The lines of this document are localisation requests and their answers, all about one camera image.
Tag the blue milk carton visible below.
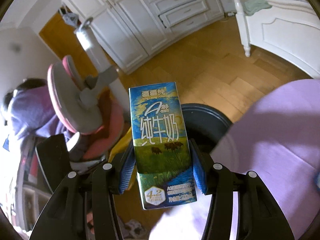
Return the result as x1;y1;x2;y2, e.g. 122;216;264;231
129;82;197;210

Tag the black round trash bin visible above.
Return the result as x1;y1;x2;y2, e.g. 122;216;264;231
181;103;233;153

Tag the crumpled paper on floor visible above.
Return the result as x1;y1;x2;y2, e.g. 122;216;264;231
118;217;148;239

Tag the purple tablecloth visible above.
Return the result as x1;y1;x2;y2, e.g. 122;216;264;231
149;78;320;240

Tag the purple clothing pile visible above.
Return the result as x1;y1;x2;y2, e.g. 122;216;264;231
3;78;73;143

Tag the pink grey desk chair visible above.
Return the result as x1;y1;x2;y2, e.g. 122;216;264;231
35;55;125;196

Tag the white wardrobe with drawers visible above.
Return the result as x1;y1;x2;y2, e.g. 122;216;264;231
61;0;223;74

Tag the green cloth on bed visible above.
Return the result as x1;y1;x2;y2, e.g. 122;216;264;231
244;0;272;16

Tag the white bed frame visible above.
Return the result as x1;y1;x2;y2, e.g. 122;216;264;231
234;0;319;79

